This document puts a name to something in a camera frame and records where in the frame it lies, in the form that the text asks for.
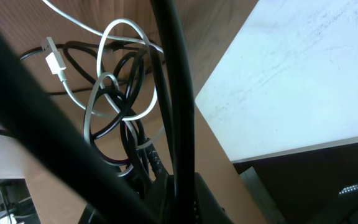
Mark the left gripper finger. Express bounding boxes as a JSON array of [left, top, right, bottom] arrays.
[[147, 172, 232, 224]]

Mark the black usb cable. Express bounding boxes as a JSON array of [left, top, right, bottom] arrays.
[[19, 40, 173, 200]]

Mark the white usb cable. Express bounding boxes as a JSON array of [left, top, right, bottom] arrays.
[[40, 0, 166, 178]]

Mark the left camera black cable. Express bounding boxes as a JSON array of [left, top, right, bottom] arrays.
[[0, 0, 197, 224]]

